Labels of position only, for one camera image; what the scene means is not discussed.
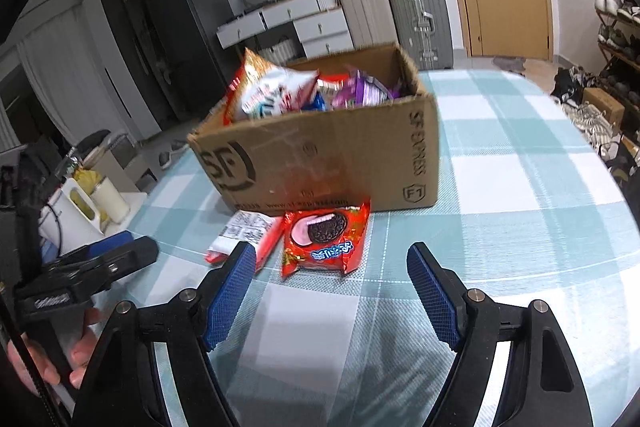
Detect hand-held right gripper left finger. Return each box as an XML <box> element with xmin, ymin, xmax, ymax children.
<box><xmin>72</xmin><ymin>241</ymin><xmax>258</xmax><ymax>427</ymax></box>

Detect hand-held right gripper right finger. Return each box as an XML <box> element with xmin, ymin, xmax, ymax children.
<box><xmin>406</xmin><ymin>242</ymin><xmax>593</xmax><ymax>427</ymax></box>

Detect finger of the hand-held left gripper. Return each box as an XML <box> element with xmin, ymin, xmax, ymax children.
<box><xmin>42</xmin><ymin>231</ymin><xmax>135</xmax><ymax>270</ymax></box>
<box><xmin>45</xmin><ymin>236</ymin><xmax>160</xmax><ymax>295</ymax></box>

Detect red cookie packet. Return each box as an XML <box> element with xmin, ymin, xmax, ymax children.
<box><xmin>280</xmin><ymin>201</ymin><xmax>372</xmax><ymax>279</ymax></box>

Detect cardboard box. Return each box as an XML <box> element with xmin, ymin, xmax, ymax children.
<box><xmin>187</xmin><ymin>44</ymin><xmax>441</xmax><ymax>214</ymax></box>

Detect large white red noodle packet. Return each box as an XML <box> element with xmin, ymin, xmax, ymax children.
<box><xmin>225</xmin><ymin>48</ymin><xmax>321</xmax><ymax>125</ymax></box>

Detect person's left hand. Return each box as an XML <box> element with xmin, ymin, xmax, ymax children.
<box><xmin>7</xmin><ymin>307</ymin><xmax>106</xmax><ymax>403</ymax></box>

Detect cream cylinder container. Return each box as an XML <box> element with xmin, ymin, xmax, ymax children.
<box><xmin>90</xmin><ymin>179</ymin><xmax>132</xmax><ymax>224</ymax></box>

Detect white holder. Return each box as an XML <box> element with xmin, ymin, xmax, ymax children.
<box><xmin>42</xmin><ymin>179</ymin><xmax>103</xmax><ymax>253</ymax></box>

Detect red white flat packet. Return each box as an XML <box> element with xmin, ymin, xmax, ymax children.
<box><xmin>206</xmin><ymin>212</ymin><xmax>286</xmax><ymax>275</ymax></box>

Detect grey trash bin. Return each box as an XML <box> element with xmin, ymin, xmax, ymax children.
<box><xmin>82</xmin><ymin>129</ymin><xmax>150</xmax><ymax>195</ymax></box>

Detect grey slippers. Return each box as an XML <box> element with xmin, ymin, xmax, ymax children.
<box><xmin>157</xmin><ymin>139</ymin><xmax>192</xmax><ymax>168</ymax></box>

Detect checked tablecloth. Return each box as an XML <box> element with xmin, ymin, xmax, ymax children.
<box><xmin>60</xmin><ymin>69</ymin><xmax>640</xmax><ymax>427</ymax></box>

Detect dark tall cabinet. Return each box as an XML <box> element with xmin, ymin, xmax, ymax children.
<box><xmin>97</xmin><ymin>0</ymin><xmax>176</xmax><ymax>142</ymax></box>

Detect black refrigerator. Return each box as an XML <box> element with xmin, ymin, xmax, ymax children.
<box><xmin>145</xmin><ymin>0</ymin><xmax>242</xmax><ymax>142</ymax></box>

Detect heap of black white sneakers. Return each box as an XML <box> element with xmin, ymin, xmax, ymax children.
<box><xmin>550</xmin><ymin>66</ymin><xmax>640</xmax><ymax>168</ymax></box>

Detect small brown carton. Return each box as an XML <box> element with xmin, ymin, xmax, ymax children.
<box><xmin>582</xmin><ymin>87</ymin><xmax>626</xmax><ymax>130</ymax></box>

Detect silver suitcase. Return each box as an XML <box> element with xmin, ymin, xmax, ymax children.
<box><xmin>386</xmin><ymin>0</ymin><xmax>455</xmax><ymax>70</ymax></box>

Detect white drawer unit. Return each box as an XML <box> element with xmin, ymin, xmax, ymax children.
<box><xmin>216</xmin><ymin>0</ymin><xmax>354</xmax><ymax>64</ymax></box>

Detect beige suitcase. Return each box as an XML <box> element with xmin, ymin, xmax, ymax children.
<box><xmin>336</xmin><ymin>0</ymin><xmax>399</xmax><ymax>52</ymax></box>

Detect metal shoe rack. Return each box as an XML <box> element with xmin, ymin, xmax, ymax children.
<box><xmin>582</xmin><ymin>0</ymin><xmax>640</xmax><ymax>108</ymax></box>

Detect rows of assorted shoes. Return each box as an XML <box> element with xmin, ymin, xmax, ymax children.
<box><xmin>582</xmin><ymin>0</ymin><xmax>640</xmax><ymax>52</ymax></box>

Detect black cable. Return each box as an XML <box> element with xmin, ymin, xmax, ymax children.
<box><xmin>39</xmin><ymin>204</ymin><xmax>65</xmax><ymax>254</ymax></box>

